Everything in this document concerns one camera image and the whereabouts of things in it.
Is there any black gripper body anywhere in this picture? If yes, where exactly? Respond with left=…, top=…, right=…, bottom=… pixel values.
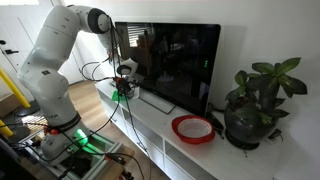
left=115, top=77, right=132, bottom=95

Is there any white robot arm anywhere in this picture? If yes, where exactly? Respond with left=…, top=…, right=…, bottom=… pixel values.
left=17, top=5, right=115, bottom=166

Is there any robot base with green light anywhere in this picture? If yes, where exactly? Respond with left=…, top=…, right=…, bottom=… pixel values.
left=19, top=128, right=124, bottom=180

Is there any black flat screen television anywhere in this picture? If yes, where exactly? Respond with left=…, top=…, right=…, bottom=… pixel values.
left=116, top=22, right=221, bottom=116

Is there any white television stand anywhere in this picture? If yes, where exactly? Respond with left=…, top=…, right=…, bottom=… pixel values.
left=96, top=80, right=319, bottom=180

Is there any green plastic box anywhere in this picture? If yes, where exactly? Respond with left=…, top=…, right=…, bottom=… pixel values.
left=112, top=90, right=128, bottom=102

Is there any red rimmed white bowl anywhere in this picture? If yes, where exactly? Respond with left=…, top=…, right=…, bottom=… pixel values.
left=171, top=115, right=215, bottom=144

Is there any black device behind bowl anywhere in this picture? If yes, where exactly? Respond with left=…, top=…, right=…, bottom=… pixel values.
left=205, top=112, right=224, bottom=130

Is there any yellow pole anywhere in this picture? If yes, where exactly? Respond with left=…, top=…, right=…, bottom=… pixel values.
left=0, top=68, right=31, bottom=108

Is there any dark potted plant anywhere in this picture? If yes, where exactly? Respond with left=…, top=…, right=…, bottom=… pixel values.
left=224, top=57, right=308, bottom=150

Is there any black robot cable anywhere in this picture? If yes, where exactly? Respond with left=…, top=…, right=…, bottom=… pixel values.
left=80, top=19, right=153, bottom=180

